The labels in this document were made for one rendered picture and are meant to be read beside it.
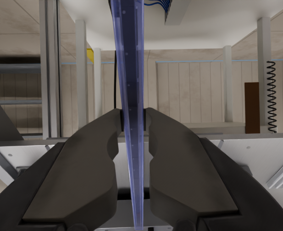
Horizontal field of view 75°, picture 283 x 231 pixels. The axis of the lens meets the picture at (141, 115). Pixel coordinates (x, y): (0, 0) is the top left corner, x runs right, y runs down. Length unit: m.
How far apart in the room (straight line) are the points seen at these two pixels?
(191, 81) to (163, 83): 0.53
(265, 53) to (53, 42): 0.69
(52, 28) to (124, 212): 0.48
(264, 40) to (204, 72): 2.99
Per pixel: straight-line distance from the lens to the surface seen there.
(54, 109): 0.55
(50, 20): 0.60
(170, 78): 3.58
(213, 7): 0.71
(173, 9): 0.59
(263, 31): 0.83
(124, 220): 0.38
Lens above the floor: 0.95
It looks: level
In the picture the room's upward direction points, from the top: 178 degrees clockwise
